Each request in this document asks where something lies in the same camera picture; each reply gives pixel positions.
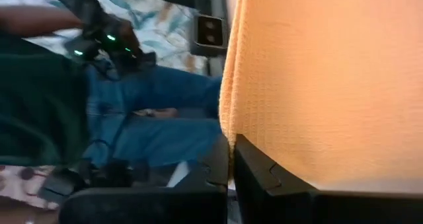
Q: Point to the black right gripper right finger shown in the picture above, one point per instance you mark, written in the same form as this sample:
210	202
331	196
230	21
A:
297	207

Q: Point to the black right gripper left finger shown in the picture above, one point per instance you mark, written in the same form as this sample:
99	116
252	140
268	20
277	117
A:
148	207

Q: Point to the yellow waffle weave towel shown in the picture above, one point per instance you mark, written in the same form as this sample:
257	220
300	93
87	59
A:
330	85

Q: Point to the person's forearm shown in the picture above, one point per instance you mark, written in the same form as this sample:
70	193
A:
36	19

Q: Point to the person's hand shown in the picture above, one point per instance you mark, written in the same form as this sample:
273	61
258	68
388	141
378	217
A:
157	112

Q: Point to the person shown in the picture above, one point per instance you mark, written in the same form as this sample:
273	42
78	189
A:
158	92

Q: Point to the white dotted rug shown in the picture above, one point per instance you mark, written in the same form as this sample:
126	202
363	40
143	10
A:
20	184

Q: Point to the teal patterned rug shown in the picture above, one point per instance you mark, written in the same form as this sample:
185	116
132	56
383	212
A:
165	22

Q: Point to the small black depth camera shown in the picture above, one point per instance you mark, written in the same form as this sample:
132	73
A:
209	35

